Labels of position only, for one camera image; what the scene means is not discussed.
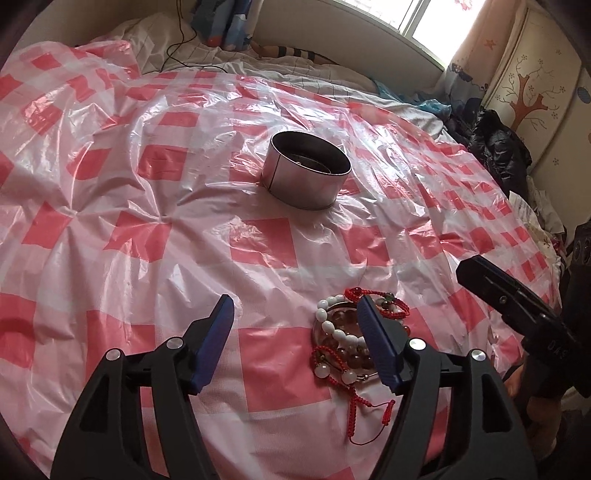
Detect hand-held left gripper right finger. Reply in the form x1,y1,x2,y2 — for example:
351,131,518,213
356,295,539,480

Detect pink star print curtain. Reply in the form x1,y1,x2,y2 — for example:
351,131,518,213
445,0,527,97

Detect person's right hand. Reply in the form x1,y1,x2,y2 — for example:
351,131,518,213
502,362,561,462

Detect red cord bracelet white beads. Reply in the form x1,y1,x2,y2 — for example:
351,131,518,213
310,345,398,446

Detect black jacket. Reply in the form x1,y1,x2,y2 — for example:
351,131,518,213
445,97,532,195

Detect black cable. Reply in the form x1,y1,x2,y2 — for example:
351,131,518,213
166,0,208,72

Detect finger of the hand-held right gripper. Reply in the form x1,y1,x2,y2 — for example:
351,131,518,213
456,256,568,343

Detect amber bead bracelet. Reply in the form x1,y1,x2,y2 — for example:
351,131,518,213
313,302,377,372

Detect blue plastic bag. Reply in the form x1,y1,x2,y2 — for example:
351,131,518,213
374,78,451,121

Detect pile of white clothes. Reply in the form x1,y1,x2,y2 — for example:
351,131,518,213
508,185,571,264

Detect wardrobe with tree print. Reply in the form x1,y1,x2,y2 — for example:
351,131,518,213
480,4,591,232

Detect window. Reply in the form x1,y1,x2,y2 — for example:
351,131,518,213
397,0,485,70

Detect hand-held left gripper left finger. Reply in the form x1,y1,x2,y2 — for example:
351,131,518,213
50,294,236,480

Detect red cord bracelet green beads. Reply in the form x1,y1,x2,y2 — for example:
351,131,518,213
344,287,413,335

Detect pink checkered plastic sheet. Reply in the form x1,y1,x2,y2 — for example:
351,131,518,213
0,39,561,480

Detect striped pillow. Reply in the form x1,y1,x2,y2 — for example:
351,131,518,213
252,44,342,65

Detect round metal tin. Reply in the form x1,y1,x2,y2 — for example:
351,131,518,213
261,131,352,211

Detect white bead bracelet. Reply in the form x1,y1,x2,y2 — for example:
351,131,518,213
315,298,372,356

